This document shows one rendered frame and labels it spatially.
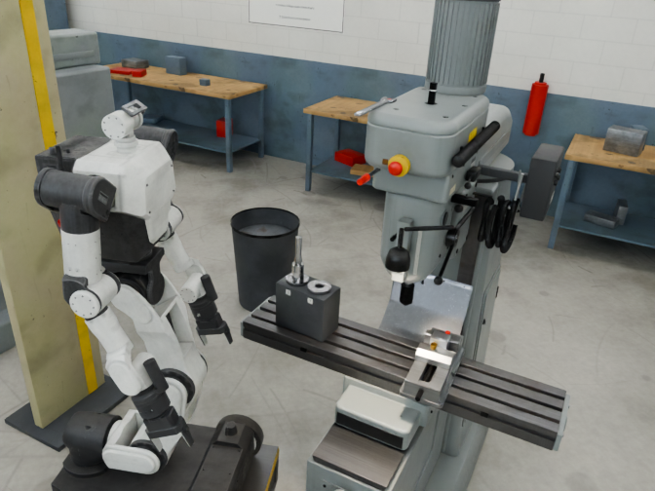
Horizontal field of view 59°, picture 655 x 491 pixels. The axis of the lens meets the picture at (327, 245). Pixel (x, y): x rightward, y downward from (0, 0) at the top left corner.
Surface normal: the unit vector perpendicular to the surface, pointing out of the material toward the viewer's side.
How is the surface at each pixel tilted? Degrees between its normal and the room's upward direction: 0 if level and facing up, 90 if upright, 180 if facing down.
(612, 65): 90
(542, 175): 90
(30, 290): 90
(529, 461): 0
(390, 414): 0
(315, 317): 90
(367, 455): 0
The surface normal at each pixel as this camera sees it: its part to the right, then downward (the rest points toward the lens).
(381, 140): -0.46, 0.38
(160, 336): -0.12, 0.78
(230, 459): 0.05, -0.89
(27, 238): 0.89, 0.25
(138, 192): 0.59, 0.31
